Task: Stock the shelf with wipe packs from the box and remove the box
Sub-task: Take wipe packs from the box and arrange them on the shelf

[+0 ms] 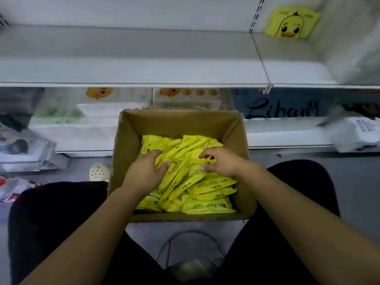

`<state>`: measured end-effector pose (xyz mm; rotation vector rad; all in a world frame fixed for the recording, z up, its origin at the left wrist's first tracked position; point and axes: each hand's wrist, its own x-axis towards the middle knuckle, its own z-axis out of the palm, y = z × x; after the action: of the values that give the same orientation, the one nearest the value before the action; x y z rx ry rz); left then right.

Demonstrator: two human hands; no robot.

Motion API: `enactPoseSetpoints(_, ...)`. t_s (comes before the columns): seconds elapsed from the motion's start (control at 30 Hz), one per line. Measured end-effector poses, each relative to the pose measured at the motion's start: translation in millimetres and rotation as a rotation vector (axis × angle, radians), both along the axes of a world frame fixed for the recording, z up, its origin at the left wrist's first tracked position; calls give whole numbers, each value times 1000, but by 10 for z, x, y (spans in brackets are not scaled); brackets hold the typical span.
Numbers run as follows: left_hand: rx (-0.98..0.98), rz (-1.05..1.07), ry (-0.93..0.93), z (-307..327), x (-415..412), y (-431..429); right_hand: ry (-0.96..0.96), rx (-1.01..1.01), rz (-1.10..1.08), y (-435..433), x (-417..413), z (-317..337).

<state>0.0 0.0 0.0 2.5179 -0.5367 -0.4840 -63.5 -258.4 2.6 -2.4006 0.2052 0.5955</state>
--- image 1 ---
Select person's right hand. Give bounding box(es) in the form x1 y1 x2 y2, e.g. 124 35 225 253
199 146 253 179

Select person's left hand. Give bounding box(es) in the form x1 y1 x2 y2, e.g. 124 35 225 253
122 149 171 196

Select yellow duck packets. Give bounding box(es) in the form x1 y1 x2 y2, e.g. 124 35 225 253
135 135 237 215

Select brown cardboard box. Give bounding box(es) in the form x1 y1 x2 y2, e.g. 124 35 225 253
108 108 258 222

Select white metal shelf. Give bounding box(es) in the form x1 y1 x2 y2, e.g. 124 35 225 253
0 0 380 158

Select person's right forearm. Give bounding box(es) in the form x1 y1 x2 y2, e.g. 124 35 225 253
240 162 380 285

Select person's left forearm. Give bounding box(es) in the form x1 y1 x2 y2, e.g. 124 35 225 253
21 186 148 285

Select person's left cream clog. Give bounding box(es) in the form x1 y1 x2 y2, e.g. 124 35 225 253
89 163 112 182

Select person's black trousers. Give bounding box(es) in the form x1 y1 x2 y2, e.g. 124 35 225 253
8 160 341 285

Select green white tissue pack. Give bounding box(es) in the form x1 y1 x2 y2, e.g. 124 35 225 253
31 89 84 125

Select MIQI boxes with fruit print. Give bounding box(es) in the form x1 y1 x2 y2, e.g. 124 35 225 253
0 124 67 173

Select blue white roll pack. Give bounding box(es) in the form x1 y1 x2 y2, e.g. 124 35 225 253
330 116 380 153

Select metal frame stool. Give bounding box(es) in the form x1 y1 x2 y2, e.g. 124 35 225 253
156 230 228 285

